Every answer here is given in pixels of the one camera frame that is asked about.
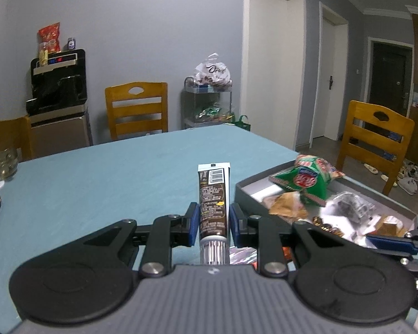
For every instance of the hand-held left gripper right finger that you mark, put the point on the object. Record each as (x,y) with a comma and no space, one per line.
(234,223)

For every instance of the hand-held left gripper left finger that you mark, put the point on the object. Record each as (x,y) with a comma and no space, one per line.
(194,223)

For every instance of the gold pastry packet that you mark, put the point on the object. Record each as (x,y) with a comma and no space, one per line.
(390,225)

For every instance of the brown chocolate sauce tube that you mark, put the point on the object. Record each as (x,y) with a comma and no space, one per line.
(212,198)

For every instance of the grey cardboard box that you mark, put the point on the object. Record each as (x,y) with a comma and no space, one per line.
(250,189)

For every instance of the orange pastry packet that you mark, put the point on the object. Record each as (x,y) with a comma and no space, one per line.
(287,205)

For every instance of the brown chocolate candy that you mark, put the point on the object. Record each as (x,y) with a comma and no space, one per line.
(325,229)

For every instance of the clear plastic wrapper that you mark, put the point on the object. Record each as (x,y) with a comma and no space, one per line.
(243,255)

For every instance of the white slipper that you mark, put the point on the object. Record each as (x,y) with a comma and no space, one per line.
(408,185)
(389,180)
(370,169)

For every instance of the clear wrapped snack packet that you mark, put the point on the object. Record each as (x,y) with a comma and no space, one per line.
(351,205)

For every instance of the pile of shoes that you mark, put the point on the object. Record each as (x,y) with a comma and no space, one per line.
(415,170)

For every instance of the red foil snack bar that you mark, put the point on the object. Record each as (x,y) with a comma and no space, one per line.
(287,253)

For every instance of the green snack bag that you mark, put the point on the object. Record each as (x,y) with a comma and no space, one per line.
(306,181)

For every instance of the green tote bag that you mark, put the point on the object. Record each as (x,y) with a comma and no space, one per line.
(242,122)

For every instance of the wooden chair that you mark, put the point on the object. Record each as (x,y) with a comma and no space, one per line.
(10,135)
(136,108)
(376,135)

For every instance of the green foil candy packets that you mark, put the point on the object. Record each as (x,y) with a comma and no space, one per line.
(210,112)

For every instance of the white plastic candy bag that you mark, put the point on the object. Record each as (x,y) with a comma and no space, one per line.
(212,71)

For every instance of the dark entrance door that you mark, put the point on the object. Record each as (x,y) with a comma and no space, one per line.
(390,76)

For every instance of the white door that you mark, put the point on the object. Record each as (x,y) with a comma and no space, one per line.
(275,66)
(329,76)

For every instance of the black water dispenser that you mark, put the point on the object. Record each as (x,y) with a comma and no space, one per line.
(59,90)

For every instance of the glass cup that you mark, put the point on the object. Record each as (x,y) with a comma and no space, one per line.
(2,163)

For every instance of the small white blue container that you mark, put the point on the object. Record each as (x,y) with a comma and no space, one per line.
(71,44)

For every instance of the small yellow bottle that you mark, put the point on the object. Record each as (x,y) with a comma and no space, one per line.
(44,55)

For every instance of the red snack bag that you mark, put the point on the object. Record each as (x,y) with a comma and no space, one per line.
(50,34)

